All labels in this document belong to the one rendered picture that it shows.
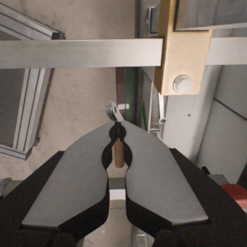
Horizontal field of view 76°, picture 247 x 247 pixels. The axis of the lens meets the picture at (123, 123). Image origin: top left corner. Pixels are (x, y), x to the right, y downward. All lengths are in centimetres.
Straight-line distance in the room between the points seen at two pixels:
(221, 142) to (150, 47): 38
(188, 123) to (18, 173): 157
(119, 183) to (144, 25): 31
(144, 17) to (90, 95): 84
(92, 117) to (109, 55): 102
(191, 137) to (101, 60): 45
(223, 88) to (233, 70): 5
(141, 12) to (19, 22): 69
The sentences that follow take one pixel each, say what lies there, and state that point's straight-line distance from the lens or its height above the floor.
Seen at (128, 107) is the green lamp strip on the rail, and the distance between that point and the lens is 39.
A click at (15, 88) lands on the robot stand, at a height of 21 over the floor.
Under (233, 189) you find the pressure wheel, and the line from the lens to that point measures 34.
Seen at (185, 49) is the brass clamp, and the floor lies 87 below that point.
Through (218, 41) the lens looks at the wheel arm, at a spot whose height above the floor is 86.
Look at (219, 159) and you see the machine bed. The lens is 54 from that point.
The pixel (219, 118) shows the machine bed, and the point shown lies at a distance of 52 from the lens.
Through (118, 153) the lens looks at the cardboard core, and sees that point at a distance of 128.
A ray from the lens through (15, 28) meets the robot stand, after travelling 95.
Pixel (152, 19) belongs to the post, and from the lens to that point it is 33.
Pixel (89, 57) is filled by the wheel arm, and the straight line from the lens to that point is 21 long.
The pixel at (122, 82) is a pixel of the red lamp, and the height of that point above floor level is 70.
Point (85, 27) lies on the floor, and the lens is 108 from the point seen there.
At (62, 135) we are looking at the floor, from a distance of 135.
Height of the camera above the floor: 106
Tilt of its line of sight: 61 degrees down
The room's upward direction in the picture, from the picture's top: 178 degrees clockwise
